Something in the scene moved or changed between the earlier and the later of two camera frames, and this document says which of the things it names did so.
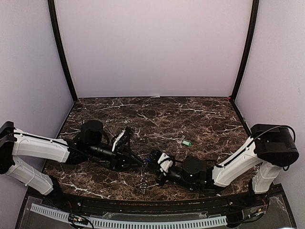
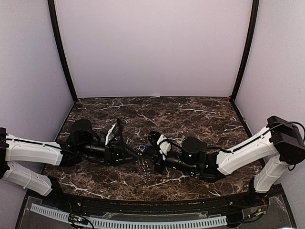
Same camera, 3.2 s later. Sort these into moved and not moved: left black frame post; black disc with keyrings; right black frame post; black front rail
Moved: black disc with keyrings
Not moved: black front rail; left black frame post; right black frame post
